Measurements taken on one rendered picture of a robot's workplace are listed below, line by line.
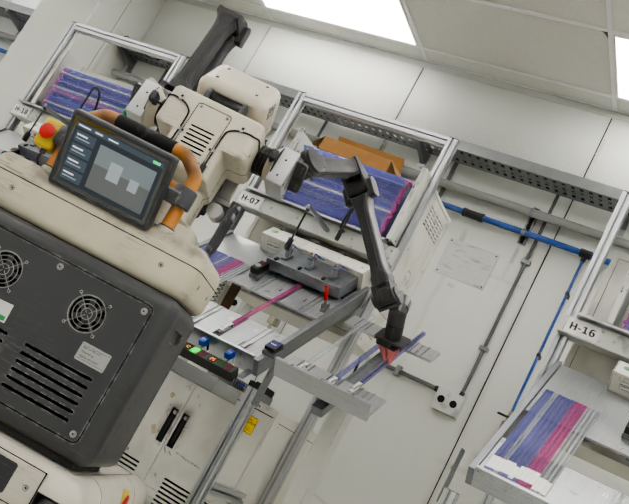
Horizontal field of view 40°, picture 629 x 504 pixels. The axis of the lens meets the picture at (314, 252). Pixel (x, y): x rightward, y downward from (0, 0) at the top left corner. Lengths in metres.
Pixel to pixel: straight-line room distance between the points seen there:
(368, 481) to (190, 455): 1.67
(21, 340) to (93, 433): 0.25
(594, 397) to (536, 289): 1.83
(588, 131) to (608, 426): 2.57
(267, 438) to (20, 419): 1.37
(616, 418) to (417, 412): 1.91
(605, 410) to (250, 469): 1.20
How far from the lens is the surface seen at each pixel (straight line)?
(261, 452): 3.13
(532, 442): 2.71
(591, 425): 2.86
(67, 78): 4.51
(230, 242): 3.60
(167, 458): 3.25
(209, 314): 3.07
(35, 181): 2.01
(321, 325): 3.11
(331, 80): 5.73
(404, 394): 4.73
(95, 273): 1.91
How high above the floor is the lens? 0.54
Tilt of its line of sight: 12 degrees up
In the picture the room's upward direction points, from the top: 29 degrees clockwise
